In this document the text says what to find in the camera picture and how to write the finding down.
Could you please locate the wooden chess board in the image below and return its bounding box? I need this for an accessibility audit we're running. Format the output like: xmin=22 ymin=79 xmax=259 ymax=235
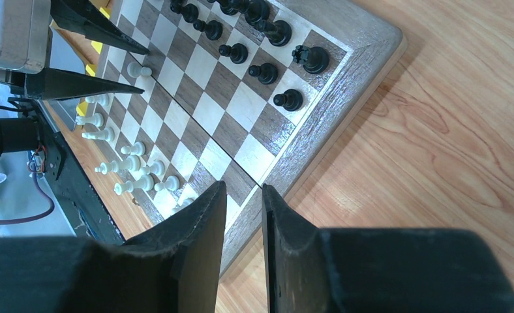
xmin=89 ymin=1 xmax=406 ymax=272

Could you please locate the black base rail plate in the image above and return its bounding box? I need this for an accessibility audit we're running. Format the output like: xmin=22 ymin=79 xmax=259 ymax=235
xmin=34 ymin=100 xmax=125 ymax=245

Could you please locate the white chess king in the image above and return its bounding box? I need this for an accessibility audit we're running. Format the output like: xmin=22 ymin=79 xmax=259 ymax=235
xmin=94 ymin=155 xmax=141 ymax=175

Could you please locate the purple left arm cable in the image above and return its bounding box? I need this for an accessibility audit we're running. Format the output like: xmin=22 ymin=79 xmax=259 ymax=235
xmin=0 ymin=164 xmax=55 ymax=226

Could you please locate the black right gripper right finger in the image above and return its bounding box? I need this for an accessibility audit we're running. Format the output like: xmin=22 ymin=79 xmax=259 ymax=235
xmin=262 ymin=185 xmax=514 ymax=312

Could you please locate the small yellow rectangular block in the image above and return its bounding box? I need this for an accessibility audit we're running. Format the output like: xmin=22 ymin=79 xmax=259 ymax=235
xmin=90 ymin=7 xmax=110 ymax=54

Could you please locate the black chess pieces row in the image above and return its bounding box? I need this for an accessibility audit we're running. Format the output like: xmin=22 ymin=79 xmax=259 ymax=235
xmin=151 ymin=1 xmax=347 ymax=128

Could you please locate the white chess queen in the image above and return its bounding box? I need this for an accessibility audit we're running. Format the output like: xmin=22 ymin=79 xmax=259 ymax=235
xmin=113 ymin=175 xmax=155 ymax=196

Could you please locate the yellow arch block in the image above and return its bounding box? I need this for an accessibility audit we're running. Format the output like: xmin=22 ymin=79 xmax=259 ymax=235
xmin=74 ymin=63 xmax=97 ymax=116

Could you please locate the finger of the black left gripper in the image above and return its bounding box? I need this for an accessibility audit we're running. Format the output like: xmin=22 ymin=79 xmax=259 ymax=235
xmin=50 ymin=0 xmax=149 ymax=55
xmin=24 ymin=68 xmax=144 ymax=100

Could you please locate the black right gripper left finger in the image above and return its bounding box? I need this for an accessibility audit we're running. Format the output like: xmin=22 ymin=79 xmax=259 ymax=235
xmin=0 ymin=181 xmax=227 ymax=312

